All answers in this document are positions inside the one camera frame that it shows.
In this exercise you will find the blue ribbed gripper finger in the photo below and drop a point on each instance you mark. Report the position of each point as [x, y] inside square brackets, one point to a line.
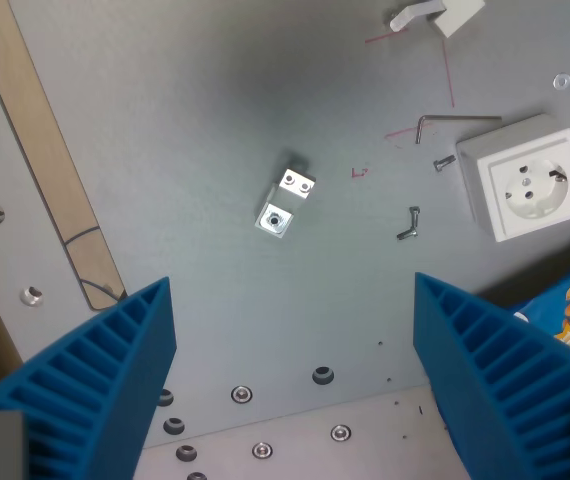
[95, 380]
[495, 380]

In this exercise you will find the silver table bolt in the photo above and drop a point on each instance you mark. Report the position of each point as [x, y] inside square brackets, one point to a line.
[262, 451]
[241, 394]
[340, 433]

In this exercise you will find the light wooden strip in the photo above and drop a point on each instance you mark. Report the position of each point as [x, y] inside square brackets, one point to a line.
[30, 130]

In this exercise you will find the metal allen key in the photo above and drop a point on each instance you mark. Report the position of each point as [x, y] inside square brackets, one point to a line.
[460, 118]

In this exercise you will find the metal washer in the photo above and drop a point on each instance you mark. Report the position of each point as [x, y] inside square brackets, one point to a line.
[557, 81]

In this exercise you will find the white plastic block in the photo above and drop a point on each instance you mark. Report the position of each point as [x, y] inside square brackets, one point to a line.
[457, 15]

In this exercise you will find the grey metal bar piece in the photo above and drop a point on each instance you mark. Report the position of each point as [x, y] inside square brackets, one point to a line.
[405, 17]

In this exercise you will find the white wall power socket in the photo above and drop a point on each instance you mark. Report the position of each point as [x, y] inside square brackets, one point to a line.
[525, 180]

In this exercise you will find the aluminium bracket block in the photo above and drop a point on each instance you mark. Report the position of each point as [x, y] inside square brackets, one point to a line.
[285, 200]

